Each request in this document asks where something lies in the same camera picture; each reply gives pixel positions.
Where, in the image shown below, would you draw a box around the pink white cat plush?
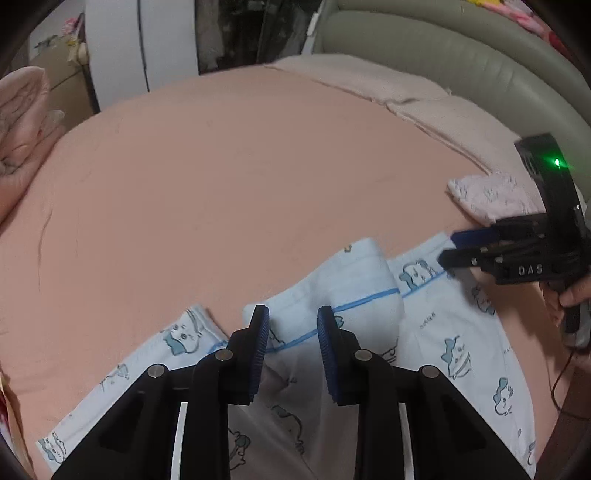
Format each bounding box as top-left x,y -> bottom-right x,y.
505,0 -> 550,40

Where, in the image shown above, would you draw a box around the black cable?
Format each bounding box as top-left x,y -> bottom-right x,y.
551,346 -> 585,414

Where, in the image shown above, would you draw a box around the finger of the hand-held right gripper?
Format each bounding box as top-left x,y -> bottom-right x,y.
450,215 -> 548,250
436,247 -> 504,271

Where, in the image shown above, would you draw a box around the pink printed folded garment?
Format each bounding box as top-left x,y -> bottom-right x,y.
447,173 -> 532,227

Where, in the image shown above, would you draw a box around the glass door wardrobe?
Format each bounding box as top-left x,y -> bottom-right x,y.
194,0 -> 324,77

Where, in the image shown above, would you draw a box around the light blue printed pajama pants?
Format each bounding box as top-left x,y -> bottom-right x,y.
37,233 -> 539,480

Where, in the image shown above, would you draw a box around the rolled pink quilt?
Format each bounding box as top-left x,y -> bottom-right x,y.
0,67 -> 68,222

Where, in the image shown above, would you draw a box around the white wardrobe door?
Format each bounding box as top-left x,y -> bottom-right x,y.
85,0 -> 199,112

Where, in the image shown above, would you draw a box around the person's right hand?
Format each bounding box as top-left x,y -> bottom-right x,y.
540,277 -> 591,330

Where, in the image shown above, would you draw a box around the beige pillow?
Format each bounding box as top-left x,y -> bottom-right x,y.
268,53 -> 451,104
388,97 -> 532,176

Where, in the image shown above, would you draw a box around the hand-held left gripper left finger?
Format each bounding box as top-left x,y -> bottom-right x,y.
51,305 -> 271,480

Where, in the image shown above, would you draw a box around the bed with pink sheet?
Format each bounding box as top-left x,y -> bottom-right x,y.
0,53 -> 568,480

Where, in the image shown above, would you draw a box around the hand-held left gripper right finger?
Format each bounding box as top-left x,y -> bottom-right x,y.
317,306 -> 532,480

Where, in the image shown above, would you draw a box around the grey-green padded headboard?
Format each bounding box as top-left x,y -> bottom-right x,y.
318,0 -> 591,204

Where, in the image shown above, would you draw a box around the beige cabinet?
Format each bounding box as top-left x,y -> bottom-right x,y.
30,28 -> 100,134

